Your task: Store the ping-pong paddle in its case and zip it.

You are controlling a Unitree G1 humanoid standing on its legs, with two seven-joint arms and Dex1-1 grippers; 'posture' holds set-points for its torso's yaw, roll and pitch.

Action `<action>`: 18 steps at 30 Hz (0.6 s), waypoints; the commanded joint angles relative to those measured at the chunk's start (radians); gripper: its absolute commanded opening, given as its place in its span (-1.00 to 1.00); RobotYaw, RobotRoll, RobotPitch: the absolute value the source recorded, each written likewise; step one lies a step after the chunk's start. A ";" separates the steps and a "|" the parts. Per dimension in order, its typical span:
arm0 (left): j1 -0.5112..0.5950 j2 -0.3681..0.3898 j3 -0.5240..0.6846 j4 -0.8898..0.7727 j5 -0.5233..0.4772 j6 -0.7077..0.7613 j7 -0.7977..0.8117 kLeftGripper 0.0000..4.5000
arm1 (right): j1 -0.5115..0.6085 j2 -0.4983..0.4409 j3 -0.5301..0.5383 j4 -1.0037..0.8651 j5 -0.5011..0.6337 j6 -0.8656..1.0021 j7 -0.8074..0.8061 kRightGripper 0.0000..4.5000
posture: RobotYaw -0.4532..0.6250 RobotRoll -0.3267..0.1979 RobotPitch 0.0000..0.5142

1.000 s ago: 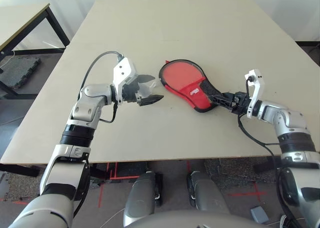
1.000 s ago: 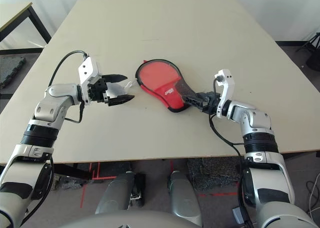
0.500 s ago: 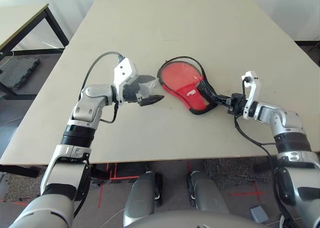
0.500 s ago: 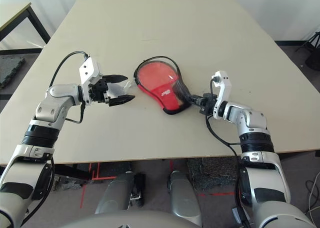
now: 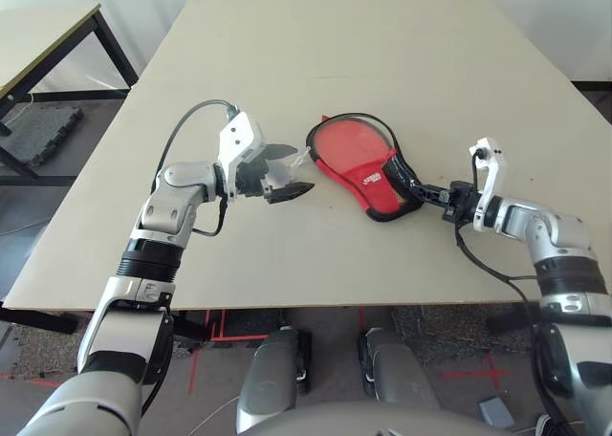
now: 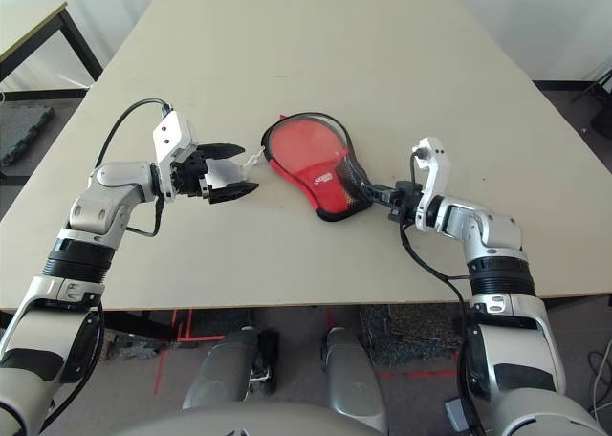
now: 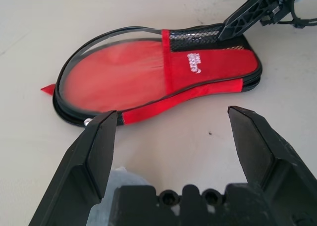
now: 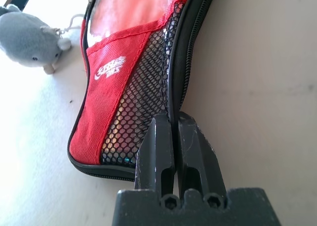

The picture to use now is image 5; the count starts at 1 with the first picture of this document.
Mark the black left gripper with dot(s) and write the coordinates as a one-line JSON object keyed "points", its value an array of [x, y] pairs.
{"points": [[251, 180]]}

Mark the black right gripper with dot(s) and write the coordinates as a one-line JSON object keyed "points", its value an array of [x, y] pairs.
{"points": [[461, 199]]}

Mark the red black paddle case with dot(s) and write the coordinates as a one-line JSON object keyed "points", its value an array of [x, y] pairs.
{"points": [[368, 182]]}

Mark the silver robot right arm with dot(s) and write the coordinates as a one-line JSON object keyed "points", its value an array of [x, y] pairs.
{"points": [[550, 230]]}

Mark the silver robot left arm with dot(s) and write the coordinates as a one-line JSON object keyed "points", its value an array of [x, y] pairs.
{"points": [[177, 202]]}

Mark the dark speckled floor mat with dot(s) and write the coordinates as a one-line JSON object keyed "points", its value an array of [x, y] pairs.
{"points": [[444, 331]]}

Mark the grey robot right leg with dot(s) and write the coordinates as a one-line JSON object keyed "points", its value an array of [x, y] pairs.
{"points": [[397, 374]]}

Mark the grey robot leg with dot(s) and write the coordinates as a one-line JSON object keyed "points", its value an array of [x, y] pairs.
{"points": [[268, 374], [397, 374]]}

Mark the grey robot left leg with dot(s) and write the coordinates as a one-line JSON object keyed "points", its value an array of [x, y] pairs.
{"points": [[268, 374]]}

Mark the grey floor pedal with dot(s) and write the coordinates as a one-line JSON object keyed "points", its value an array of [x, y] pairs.
{"points": [[495, 412]]}

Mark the grey robot torso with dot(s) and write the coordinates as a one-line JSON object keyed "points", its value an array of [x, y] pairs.
{"points": [[373, 421]]}

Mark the black foam floor tile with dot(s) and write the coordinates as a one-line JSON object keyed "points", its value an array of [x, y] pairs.
{"points": [[38, 135]]}

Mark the black white sneaker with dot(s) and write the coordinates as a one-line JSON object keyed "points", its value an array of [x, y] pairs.
{"points": [[545, 426]]}

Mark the black-framed side table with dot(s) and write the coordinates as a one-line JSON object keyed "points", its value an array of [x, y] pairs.
{"points": [[48, 34]]}

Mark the grey speckled floor mat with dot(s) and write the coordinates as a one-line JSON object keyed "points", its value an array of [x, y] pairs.
{"points": [[48, 350]]}

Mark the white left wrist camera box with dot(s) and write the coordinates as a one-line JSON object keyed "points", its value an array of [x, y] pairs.
{"points": [[236, 139]]}

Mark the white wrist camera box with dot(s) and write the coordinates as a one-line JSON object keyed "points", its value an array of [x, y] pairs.
{"points": [[236, 139], [492, 178]]}

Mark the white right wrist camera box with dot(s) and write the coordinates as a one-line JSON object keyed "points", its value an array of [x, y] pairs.
{"points": [[492, 178]]}

